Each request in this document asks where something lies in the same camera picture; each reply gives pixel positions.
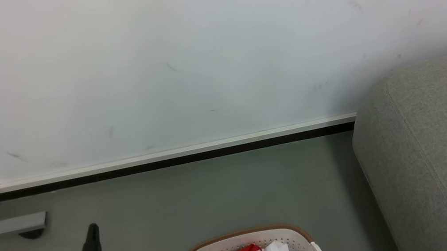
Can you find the white and black baseboard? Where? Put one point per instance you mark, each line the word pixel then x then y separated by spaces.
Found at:
pixel 174 156

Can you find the black round foot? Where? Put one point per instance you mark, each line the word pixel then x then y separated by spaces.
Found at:
pixel 32 234

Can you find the grey fabric sofa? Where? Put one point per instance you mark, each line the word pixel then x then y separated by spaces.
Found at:
pixel 431 133

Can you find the grey metal bracket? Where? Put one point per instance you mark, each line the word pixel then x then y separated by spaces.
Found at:
pixel 15 224

